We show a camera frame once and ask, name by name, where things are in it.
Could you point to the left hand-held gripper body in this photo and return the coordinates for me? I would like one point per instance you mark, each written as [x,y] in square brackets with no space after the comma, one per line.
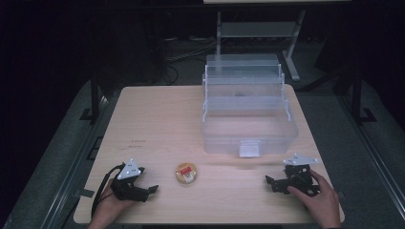
[129,181]

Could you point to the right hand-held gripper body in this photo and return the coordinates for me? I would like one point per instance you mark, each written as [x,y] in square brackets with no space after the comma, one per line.
[299,178]

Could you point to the round yellow tin red label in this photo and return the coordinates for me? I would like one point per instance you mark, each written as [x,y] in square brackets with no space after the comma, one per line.
[186,173]

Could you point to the clear plastic tiered storage box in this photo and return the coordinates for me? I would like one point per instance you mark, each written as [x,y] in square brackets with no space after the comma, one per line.
[246,108]

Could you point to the person's right hand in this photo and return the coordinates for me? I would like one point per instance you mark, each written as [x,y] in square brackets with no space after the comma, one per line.
[315,198]

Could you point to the person's left hand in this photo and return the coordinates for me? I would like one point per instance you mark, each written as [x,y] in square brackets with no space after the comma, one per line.
[110,206]

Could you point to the metal stand with shelf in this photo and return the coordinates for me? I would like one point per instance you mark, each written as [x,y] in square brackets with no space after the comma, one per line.
[259,38]

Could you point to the black metal post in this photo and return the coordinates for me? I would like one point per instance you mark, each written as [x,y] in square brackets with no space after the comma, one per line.
[358,95]
[95,98]

